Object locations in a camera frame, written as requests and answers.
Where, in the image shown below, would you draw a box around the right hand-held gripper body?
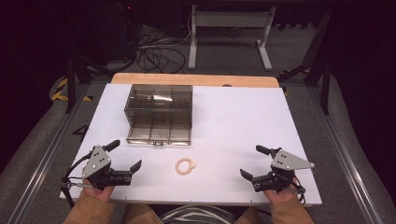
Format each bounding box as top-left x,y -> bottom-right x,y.
251,147 -> 316,193

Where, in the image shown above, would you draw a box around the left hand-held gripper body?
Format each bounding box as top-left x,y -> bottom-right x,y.
81,145 -> 133,191

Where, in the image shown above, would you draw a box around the smoky transparent divided drawer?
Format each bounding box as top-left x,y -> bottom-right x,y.
125,115 -> 192,147

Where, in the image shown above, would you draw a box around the small beige tape ring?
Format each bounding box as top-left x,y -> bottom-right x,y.
175,157 -> 197,176

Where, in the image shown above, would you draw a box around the smoky transparent drawer box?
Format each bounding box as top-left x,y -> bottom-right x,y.
123,83 -> 194,127

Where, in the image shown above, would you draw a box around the person's left hand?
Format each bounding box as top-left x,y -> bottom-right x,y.
81,176 -> 116,203

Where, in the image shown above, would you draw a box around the person's right hand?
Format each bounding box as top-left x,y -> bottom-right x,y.
262,183 -> 299,207

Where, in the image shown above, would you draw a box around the white board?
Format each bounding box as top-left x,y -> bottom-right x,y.
59,82 -> 323,207

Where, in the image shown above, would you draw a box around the person's brown trouser legs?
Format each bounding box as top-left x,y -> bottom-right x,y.
121,203 -> 273,224

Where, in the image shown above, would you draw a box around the grey striped seat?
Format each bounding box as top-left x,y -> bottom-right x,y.
159,204 -> 238,224

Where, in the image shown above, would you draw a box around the yellow black hazard tape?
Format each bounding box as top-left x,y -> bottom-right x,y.
50,77 -> 94,103

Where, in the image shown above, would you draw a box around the black metal stand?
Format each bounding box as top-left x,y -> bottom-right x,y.
277,7 -> 335,117
62,6 -> 115,115

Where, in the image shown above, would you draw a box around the wooden table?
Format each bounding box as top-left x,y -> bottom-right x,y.
110,72 -> 280,89

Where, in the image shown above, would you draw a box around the dark computer case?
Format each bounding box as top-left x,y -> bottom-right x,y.
92,1 -> 139,62

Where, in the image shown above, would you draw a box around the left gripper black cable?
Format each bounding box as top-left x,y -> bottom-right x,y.
60,152 -> 94,210

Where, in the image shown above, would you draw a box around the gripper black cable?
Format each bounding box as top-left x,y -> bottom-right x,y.
290,175 -> 308,205
60,152 -> 94,210

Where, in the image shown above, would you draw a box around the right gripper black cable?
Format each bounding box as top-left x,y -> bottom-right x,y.
290,175 -> 308,205

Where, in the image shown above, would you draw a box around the black table bracket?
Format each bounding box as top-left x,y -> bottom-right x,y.
72,123 -> 91,145

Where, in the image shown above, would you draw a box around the aluminium rail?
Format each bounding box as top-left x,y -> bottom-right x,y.
305,86 -> 387,224
6,83 -> 92,224

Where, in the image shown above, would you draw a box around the tangle of black floor cables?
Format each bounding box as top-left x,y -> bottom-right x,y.
134,18 -> 191,75

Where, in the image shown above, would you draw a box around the white metal desk frame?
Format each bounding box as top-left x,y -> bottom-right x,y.
187,4 -> 277,72

